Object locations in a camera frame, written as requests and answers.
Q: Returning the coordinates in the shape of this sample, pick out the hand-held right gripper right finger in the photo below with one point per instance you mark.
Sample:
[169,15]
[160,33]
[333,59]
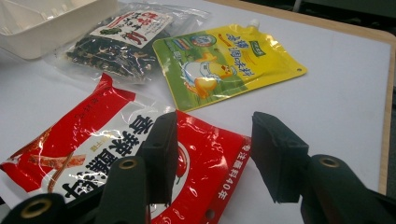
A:
[274,155]

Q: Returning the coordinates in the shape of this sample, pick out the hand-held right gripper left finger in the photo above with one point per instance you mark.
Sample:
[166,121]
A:
[160,149]

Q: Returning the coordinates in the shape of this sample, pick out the red seasoning packet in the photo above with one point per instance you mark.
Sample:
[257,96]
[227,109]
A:
[90,130]

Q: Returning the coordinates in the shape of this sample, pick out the yellow spout pouch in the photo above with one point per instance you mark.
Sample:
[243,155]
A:
[224,62]

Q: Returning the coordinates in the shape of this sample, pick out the clear bag of dried seaweed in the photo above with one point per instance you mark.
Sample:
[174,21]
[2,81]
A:
[124,46]

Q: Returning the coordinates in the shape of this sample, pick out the white plastic box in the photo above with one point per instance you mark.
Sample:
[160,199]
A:
[43,25]

